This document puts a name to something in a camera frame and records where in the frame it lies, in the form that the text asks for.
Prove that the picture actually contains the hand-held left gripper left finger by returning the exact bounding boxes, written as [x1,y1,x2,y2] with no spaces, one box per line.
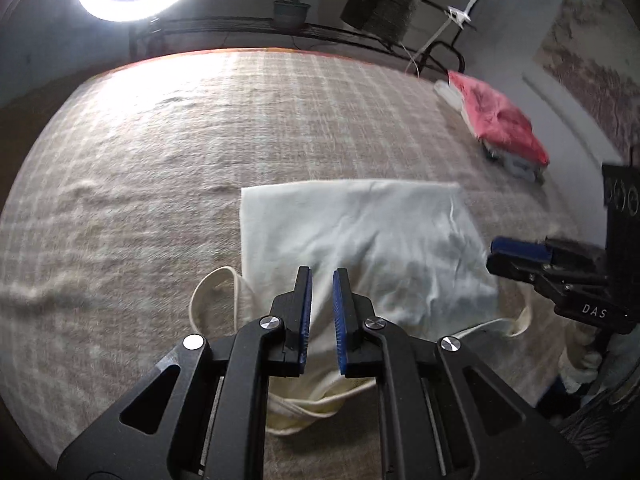
[57,266,313,480]

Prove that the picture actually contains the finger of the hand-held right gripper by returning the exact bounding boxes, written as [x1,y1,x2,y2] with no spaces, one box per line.
[490,236,552,262]
[487,255,552,286]

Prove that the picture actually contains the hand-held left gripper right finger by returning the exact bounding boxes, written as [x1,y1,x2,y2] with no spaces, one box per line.
[332,268,586,480]

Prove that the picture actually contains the white tank top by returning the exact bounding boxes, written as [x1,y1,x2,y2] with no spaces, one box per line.
[191,179,533,436]

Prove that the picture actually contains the person's right forearm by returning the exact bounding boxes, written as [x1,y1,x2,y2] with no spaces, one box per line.
[557,319,608,397]

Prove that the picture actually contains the folded grey clothes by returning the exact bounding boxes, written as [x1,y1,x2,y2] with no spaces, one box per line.
[434,80,547,185]

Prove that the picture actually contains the black metal clothes rack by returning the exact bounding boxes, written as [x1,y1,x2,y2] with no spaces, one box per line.
[129,0,468,78]

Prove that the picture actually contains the dark patterned cloth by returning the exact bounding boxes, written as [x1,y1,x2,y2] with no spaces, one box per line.
[555,377,640,443]

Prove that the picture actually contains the folded pink shirt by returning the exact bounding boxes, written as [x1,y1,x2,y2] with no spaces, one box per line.
[447,70,551,167]

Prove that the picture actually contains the potted plant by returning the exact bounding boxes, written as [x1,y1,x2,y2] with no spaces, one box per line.
[272,0,312,28]

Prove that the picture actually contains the black metal chair frame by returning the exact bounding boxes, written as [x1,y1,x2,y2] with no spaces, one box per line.
[419,40,467,77]

